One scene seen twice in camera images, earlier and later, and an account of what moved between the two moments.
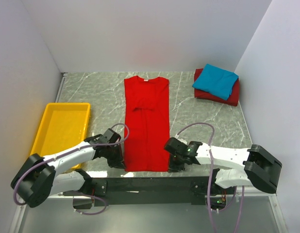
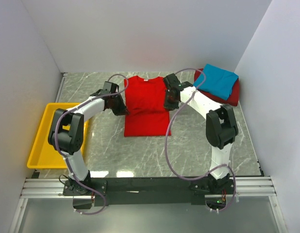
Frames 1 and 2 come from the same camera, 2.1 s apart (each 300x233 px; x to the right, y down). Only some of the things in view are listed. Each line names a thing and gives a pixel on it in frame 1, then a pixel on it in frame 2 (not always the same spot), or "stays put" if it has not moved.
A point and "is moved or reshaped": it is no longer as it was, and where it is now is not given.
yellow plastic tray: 63,124 stays put
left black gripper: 118,162 to 123,110
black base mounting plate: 115,191 stays put
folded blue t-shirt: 216,80 stays put
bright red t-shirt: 146,124 is moved or reshaped
